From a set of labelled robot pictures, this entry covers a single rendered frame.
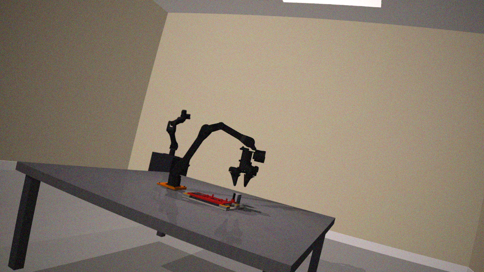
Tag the red car body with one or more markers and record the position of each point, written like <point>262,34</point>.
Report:
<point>209,199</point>

